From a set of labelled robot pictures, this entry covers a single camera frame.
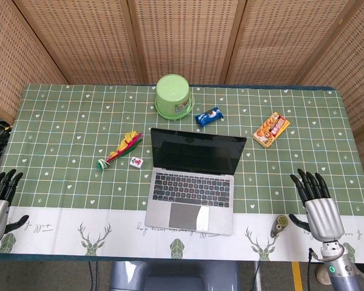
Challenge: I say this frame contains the black hanging cable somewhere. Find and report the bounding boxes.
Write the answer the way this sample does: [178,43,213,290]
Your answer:
[88,261,98,291]

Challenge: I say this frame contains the colourful candy wrapper toy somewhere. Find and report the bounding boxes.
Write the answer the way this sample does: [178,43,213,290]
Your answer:
[96,130,144,170]

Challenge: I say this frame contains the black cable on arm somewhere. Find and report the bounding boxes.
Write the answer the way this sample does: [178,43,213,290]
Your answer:
[305,247,320,291]

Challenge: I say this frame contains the green checked tablecloth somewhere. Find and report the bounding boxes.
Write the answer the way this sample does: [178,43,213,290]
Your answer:
[0,83,364,265]

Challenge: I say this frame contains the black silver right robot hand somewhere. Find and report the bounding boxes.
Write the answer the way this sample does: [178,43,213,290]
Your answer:
[289,169,346,243]

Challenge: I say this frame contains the orange snack box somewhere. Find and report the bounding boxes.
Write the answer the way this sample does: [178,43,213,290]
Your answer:
[252,112,291,149]

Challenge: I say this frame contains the wooden bamboo folding screen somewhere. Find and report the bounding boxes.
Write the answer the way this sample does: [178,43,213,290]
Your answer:
[0,0,364,215]

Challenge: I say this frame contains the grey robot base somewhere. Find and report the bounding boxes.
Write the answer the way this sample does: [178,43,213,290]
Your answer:
[109,259,241,291]

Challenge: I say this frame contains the silver laptop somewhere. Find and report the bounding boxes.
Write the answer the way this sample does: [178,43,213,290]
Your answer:
[144,127,248,236]

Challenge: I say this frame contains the green plastic bucket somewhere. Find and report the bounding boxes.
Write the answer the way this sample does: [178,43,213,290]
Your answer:
[154,74,196,121]

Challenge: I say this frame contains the blue cookie packet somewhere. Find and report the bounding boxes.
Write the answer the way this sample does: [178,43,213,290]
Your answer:
[194,107,224,127]

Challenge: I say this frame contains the small grey metal roller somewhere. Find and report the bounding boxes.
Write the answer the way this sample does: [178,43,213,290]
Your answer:
[269,214,289,239]

